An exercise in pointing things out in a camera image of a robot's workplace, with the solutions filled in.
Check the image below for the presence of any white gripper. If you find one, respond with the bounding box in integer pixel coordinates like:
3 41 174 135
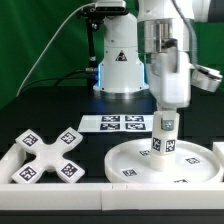
146 47 191 130

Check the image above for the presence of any white round table top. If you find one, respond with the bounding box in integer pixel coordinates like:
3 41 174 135
104 138 224 184

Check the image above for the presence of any white cross-shaped table base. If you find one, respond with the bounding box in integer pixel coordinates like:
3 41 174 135
12 127 85 184

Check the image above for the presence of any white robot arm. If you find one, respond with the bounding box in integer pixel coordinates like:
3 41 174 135
94 0 224 131

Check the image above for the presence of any white marker sheet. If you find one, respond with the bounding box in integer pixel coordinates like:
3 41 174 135
78 115 153 133

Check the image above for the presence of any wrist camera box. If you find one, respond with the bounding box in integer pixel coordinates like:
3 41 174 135
191 66 223 92

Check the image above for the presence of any black cable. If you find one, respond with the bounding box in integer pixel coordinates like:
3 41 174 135
20 69 98 95

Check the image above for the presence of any black camera stand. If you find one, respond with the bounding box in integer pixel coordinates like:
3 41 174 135
78 0 129 87

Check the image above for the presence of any white cable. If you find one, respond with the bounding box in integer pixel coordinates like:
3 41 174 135
16 2 98 98

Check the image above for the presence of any white U-shaped border frame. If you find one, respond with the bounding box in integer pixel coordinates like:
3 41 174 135
0 145 224 210

